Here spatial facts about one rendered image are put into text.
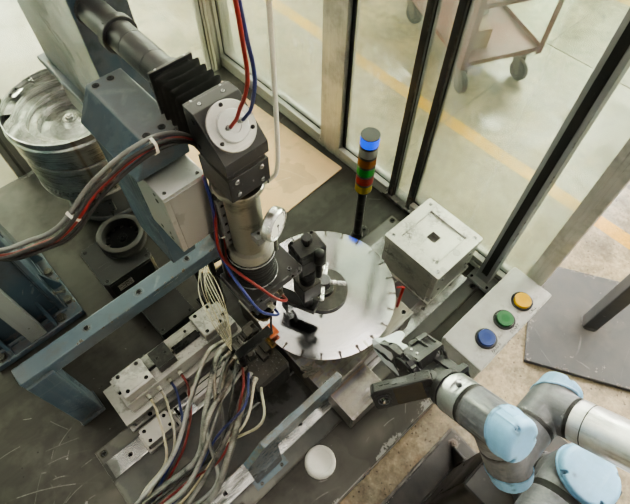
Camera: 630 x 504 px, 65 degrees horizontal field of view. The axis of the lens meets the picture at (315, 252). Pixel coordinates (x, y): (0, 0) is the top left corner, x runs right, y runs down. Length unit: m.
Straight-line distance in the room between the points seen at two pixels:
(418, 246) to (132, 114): 0.83
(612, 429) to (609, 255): 1.81
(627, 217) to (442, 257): 1.70
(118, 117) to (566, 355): 1.99
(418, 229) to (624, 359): 1.33
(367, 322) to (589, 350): 1.41
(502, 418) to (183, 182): 0.57
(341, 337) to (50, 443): 0.72
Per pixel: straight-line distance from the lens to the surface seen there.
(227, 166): 0.57
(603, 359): 2.38
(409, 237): 1.30
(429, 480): 2.01
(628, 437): 0.93
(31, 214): 1.73
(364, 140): 1.14
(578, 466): 1.11
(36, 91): 1.55
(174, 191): 0.65
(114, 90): 0.73
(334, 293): 1.13
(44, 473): 1.37
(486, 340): 1.20
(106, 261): 1.30
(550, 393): 0.98
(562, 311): 2.40
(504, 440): 0.82
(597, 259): 2.65
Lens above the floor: 1.96
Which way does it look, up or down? 58 degrees down
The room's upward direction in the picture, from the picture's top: 1 degrees clockwise
